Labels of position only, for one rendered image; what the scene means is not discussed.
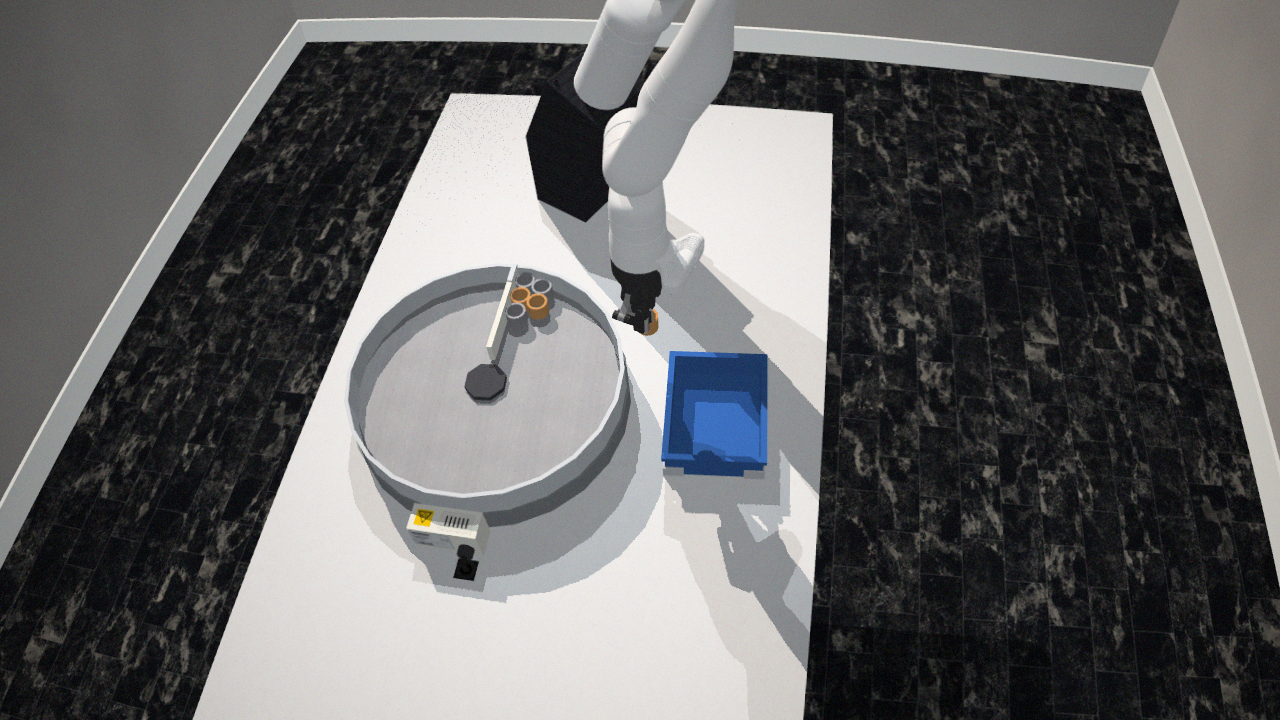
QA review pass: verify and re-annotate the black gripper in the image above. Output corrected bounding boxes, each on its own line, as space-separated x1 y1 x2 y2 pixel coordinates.
611 259 662 334

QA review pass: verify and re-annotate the blue open-top crate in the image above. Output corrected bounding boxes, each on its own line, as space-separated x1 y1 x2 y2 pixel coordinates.
660 351 767 479

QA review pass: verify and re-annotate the bronze bushing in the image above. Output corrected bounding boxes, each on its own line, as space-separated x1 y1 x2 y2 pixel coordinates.
509 287 531 311
640 309 659 336
527 293 549 320

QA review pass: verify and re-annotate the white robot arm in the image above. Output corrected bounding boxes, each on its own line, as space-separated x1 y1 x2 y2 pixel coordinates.
573 0 739 293

